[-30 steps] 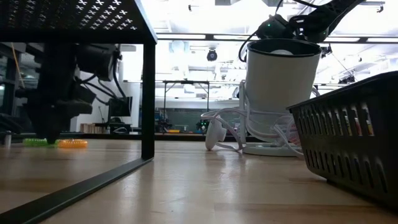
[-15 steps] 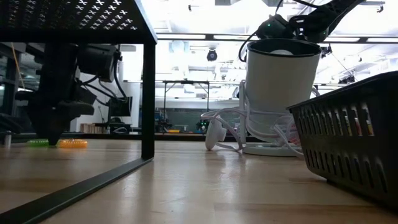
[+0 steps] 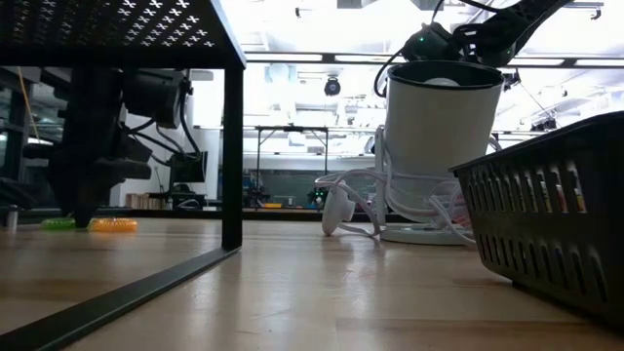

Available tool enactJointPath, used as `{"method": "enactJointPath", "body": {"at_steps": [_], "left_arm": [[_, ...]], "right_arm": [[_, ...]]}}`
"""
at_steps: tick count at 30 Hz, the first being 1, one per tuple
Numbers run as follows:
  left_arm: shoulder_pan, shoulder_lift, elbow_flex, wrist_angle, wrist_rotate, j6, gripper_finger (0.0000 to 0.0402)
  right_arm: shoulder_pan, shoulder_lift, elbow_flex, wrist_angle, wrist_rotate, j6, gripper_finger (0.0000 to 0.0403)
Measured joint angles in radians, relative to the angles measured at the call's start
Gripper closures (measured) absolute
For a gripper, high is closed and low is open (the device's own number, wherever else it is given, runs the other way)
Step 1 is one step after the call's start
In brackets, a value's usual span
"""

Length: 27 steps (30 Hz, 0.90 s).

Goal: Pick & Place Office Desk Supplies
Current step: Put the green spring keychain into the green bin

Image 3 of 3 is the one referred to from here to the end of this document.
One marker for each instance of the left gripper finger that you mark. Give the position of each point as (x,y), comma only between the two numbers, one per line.
(90,209)
(70,205)

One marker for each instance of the black mesh basket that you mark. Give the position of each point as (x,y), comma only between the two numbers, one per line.
(560,253)

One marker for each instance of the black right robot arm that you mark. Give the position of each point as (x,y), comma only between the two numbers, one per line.
(497,34)

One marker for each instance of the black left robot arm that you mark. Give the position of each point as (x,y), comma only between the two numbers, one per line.
(92,107)

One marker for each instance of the white desk lamp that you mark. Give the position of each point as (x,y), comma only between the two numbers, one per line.
(439,127)

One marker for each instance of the black computer monitor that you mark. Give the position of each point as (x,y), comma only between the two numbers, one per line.
(192,170)

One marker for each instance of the black perforated metal shelf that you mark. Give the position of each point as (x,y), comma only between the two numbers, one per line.
(122,53)

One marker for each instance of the grey metal post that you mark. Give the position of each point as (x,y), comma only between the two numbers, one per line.
(11,218)

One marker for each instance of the black gantry frame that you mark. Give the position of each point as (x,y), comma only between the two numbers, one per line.
(292,128)

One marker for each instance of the black aluminium table frame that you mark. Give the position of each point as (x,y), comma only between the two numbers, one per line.
(292,213)

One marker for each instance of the black ceiling camera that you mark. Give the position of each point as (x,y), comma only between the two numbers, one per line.
(332,87)

